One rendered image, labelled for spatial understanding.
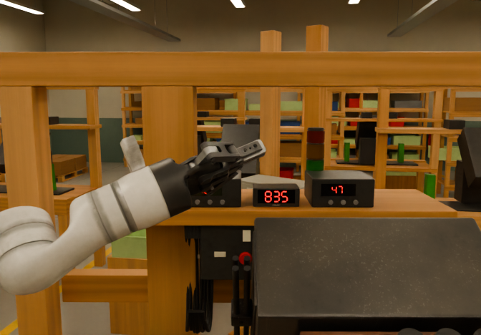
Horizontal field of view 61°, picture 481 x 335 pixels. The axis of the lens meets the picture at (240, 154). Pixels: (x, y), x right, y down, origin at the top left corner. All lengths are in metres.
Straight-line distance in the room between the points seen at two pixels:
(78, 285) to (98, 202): 0.92
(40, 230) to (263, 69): 0.75
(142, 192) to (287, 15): 10.57
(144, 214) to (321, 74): 0.73
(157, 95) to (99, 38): 11.15
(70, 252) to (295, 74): 0.78
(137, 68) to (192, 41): 10.15
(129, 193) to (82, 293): 0.94
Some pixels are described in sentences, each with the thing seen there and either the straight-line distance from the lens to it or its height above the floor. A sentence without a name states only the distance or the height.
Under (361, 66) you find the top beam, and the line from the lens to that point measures 1.16.
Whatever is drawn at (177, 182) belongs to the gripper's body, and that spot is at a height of 1.71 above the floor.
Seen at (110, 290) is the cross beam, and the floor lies 1.23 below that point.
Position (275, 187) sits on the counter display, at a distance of 1.07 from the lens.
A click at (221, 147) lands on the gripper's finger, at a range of 0.53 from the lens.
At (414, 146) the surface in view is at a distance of 10.49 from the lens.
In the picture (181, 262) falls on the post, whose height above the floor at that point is 1.35.
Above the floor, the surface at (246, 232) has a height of 1.48.
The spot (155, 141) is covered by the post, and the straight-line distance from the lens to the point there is 1.15.
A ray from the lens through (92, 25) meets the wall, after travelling 12.39.
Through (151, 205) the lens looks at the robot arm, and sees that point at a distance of 0.52.
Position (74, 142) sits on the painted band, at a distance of 12.65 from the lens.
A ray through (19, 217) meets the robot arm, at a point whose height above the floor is 1.68.
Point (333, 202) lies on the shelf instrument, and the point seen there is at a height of 1.56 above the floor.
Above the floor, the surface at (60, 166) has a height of 0.35.
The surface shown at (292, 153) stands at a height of 0.77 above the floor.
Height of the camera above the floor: 1.82
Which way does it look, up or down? 8 degrees down
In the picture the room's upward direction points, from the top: straight up
